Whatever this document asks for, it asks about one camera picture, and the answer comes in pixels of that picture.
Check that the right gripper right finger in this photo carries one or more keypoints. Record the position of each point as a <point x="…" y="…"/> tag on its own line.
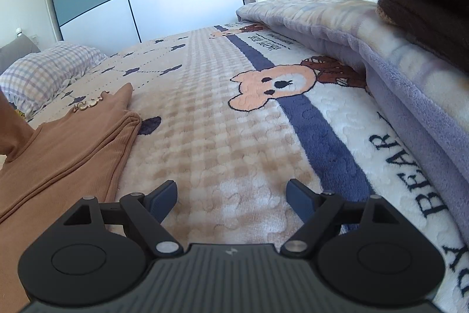
<point x="323" y="214"/>

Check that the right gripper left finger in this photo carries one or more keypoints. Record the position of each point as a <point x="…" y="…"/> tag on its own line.
<point x="130" y="228"/>

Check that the tan ribbed knit garment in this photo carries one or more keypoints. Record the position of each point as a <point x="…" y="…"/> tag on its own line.
<point x="48" y="169"/>

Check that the cream bear pattern bedspread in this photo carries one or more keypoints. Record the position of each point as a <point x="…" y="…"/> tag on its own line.
<point x="232" y="164"/>

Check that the folded lavender fleece blanket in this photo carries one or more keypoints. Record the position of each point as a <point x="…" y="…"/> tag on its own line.
<point x="423" y="97"/>

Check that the purple plaid pillow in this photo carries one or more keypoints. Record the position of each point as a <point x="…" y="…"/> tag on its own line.
<point x="33" y="81"/>

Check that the grey padded headboard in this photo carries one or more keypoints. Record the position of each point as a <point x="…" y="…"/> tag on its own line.
<point x="16" y="49"/>

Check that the dark brown folded blanket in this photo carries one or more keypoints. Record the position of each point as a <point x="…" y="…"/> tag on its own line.
<point x="441" y="26"/>

